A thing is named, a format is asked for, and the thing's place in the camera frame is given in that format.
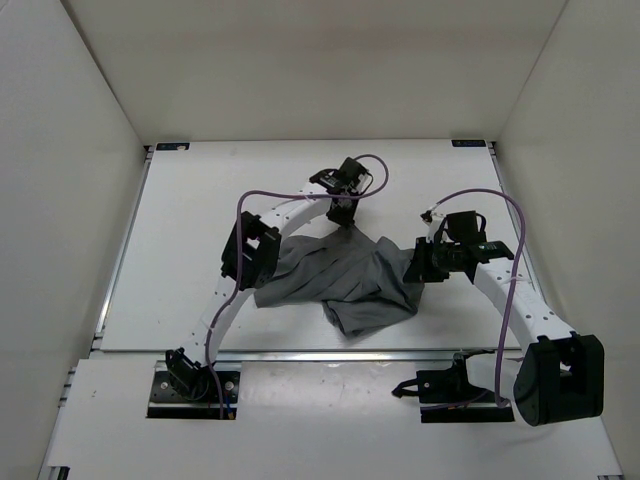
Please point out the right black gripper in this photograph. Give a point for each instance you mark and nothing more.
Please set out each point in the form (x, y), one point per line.
(419, 270)

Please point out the blue corner label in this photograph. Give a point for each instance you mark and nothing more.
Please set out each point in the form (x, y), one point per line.
(172, 146)
(468, 143)

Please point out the grey pleated skirt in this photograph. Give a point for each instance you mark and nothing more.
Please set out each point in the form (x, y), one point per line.
(358, 281)

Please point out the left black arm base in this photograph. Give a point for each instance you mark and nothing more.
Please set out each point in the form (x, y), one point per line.
(184, 390)

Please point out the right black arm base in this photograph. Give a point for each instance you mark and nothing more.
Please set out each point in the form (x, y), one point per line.
(446, 396)

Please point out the aluminium front table rail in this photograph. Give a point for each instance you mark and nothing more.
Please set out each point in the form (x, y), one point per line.
(343, 355)

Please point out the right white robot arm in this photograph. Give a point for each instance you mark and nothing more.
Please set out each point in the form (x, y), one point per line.
(561, 374)

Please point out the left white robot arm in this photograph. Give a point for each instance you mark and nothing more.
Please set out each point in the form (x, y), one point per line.
(262, 221)

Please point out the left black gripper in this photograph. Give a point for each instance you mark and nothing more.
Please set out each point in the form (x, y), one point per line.
(343, 220)

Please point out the left blue corner label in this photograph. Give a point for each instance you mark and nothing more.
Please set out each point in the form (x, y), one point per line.
(172, 146)

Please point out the right blue corner label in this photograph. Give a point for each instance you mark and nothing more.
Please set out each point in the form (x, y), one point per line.
(468, 143)

